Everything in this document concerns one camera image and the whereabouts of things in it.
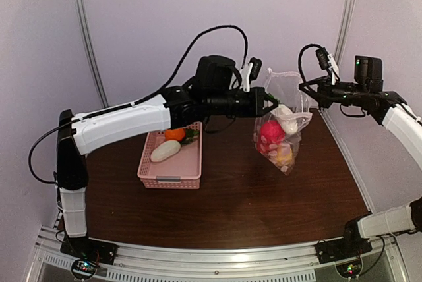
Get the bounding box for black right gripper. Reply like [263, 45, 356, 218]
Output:
[299, 74, 367, 109]

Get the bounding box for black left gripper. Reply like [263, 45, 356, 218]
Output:
[206, 87, 279, 119]

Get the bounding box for orange toy fruit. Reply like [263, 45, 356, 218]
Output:
[164, 128, 186, 142]

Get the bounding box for red toy fruit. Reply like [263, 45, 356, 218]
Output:
[258, 120, 286, 144]

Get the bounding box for clear zip top bag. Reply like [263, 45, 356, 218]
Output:
[253, 68, 313, 175]

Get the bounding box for white toy bun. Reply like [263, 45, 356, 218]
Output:
[271, 104, 299, 135]
[150, 140, 181, 163]

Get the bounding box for yellow toy fruit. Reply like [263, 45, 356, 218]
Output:
[276, 144, 293, 167]

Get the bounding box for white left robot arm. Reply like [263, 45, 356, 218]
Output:
[56, 55, 278, 258]

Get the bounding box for pink plastic basket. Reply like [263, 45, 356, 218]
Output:
[137, 122, 202, 190]

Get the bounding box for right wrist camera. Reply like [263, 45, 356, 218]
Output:
[315, 47, 340, 85]

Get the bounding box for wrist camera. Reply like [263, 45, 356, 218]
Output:
[240, 57, 262, 92]
[315, 47, 340, 85]

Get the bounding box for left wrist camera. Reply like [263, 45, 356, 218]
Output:
[240, 57, 262, 92]

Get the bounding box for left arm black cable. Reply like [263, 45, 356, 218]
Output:
[131, 24, 250, 108]

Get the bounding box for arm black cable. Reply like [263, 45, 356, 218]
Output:
[297, 43, 330, 98]
[131, 24, 250, 108]

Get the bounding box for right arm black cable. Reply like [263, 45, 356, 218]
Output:
[297, 43, 330, 98]

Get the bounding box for right aluminium frame post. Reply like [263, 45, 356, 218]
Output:
[334, 0, 356, 66]

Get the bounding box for aluminium frame post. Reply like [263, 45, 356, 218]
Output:
[334, 0, 356, 66]
[75, 0, 109, 108]

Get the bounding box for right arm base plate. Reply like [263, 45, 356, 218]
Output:
[315, 238, 373, 264]

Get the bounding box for front aluminium rail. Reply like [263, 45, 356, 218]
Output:
[23, 227, 410, 281]

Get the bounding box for left aluminium frame post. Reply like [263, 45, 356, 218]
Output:
[75, 0, 109, 108]

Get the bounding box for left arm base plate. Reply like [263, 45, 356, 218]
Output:
[60, 235, 118, 265]

